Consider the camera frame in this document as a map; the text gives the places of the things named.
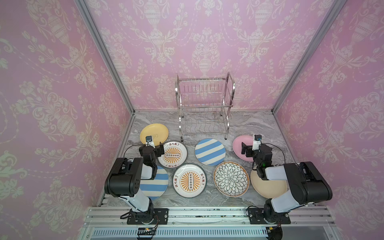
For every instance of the yellow plate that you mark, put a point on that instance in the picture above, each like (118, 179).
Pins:
(159, 132)

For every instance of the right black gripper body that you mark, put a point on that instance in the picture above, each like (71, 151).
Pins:
(247, 150)

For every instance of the aluminium rail frame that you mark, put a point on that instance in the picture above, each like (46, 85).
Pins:
(211, 223)

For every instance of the pink plate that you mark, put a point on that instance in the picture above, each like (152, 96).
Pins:
(237, 146)

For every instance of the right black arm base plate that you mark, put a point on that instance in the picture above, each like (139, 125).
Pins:
(256, 216)

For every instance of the blue striped plate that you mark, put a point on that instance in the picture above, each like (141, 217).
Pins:
(210, 152)
(155, 188)

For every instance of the upper orange sunburst plate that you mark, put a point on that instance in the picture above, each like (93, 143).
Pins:
(175, 154)

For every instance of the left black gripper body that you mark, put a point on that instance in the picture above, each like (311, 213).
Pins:
(159, 150)

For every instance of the beige plate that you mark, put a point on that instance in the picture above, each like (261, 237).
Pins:
(268, 189)

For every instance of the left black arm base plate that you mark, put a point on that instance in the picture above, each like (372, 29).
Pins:
(159, 216)

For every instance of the orange sunburst plate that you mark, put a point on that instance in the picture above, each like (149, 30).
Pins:
(189, 181)
(175, 154)

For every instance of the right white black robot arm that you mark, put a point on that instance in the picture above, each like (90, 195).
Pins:
(306, 183)

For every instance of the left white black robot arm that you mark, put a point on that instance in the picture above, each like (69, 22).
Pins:
(123, 182)

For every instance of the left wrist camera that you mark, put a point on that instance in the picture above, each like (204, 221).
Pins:
(150, 141)

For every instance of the lower orange sunburst plate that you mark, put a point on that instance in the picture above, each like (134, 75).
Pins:
(189, 181)

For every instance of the small electronics board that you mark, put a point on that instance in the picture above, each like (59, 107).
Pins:
(147, 231)

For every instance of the chrome wire dish rack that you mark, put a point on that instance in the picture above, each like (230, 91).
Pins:
(204, 105)

